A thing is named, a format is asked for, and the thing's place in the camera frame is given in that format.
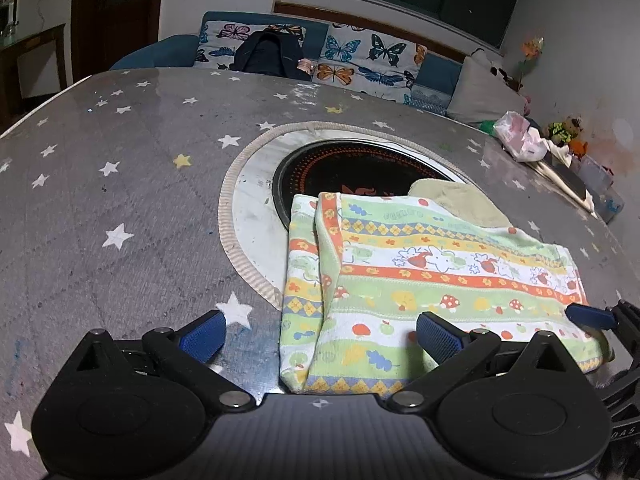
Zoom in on colourful striped children's garment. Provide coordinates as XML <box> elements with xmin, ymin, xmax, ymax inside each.
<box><xmin>279</xmin><ymin>192</ymin><xmax>610</xmax><ymax>396</ymax></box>

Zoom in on clear plastic storage box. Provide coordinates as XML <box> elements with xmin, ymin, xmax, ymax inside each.
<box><xmin>577</xmin><ymin>155</ymin><xmax>625</xmax><ymax>223</ymax></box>

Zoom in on cream folded cloth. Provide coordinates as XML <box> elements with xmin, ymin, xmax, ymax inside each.
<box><xmin>527</xmin><ymin>126</ymin><xmax>596</xmax><ymax>216</ymax></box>

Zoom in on grey star-patterned tablecloth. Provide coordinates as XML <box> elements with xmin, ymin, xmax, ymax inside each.
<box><xmin>1</xmin><ymin>68</ymin><xmax>639</xmax><ymax>479</ymax></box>

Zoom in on pink white plastic bag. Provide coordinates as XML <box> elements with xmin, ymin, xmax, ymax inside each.
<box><xmin>494</xmin><ymin>112</ymin><xmax>548</xmax><ymax>162</ymax></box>

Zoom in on plush teddy toy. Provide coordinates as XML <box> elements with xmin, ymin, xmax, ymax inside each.
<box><xmin>544</xmin><ymin>116</ymin><xmax>588</xmax><ymax>158</ymax></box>

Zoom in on black induction cooktop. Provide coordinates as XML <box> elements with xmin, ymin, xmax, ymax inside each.
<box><xmin>272</xmin><ymin>140</ymin><xmax>450</xmax><ymax>224</ymax></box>

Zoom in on green ball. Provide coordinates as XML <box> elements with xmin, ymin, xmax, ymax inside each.
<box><xmin>478</xmin><ymin>120</ymin><xmax>497</xmax><ymax>136</ymax></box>

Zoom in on plain grey pillow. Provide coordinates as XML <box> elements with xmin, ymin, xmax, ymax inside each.
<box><xmin>446</xmin><ymin>50</ymin><xmax>526</xmax><ymax>126</ymax></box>

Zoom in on orange artificial flowers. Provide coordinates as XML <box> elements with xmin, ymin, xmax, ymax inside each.
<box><xmin>515</xmin><ymin>36</ymin><xmax>544</xmax><ymax>84</ymax></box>

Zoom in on butterfly cushion centre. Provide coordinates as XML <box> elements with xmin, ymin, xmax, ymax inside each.
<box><xmin>314</xmin><ymin>24</ymin><xmax>428</xmax><ymax>104</ymax></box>

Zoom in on butterfly cushion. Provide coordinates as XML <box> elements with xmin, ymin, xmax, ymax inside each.
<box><xmin>314</xmin><ymin>24</ymin><xmax>428</xmax><ymax>104</ymax></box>
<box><xmin>194</xmin><ymin>21</ymin><xmax>307</xmax><ymax>70</ymax></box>

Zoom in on panda plush toy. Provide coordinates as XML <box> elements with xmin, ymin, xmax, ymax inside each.
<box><xmin>471</xmin><ymin>48</ymin><xmax>522</xmax><ymax>93</ymax></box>

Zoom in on dark navy backpack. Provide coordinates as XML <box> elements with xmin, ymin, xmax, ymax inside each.
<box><xmin>230</xmin><ymin>29</ymin><xmax>311</xmax><ymax>81</ymax></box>

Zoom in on butterfly cushion left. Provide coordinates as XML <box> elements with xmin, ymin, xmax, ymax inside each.
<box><xmin>194</xmin><ymin>21</ymin><xmax>307</xmax><ymax>70</ymax></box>

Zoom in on blue sofa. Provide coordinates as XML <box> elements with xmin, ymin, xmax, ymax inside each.
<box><xmin>113</xmin><ymin>11</ymin><xmax>462</xmax><ymax>115</ymax></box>

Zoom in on dark wooden door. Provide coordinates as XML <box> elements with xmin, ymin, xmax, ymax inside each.
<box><xmin>70</xmin><ymin>0</ymin><xmax>160</xmax><ymax>80</ymax></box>

